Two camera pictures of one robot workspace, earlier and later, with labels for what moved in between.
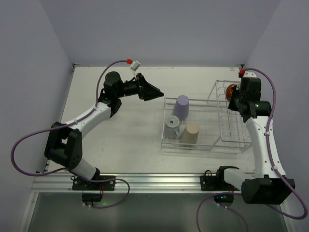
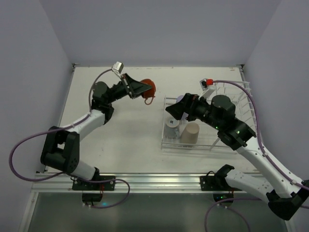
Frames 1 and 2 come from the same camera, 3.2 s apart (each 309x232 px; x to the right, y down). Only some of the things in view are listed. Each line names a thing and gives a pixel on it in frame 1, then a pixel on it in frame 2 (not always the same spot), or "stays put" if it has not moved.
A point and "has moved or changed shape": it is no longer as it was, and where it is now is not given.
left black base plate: x=79 y=184 stays put
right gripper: x=233 y=103 -> x=186 y=106
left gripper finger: x=153 y=88 -> x=138 y=87
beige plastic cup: x=190 y=134 stays put
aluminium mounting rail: x=126 y=183 stays put
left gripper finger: x=150 y=97 -> x=136 y=94
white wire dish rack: x=189 y=124 stays put
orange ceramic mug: x=229 y=90 has moved or changed shape
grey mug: x=172 y=129 stays put
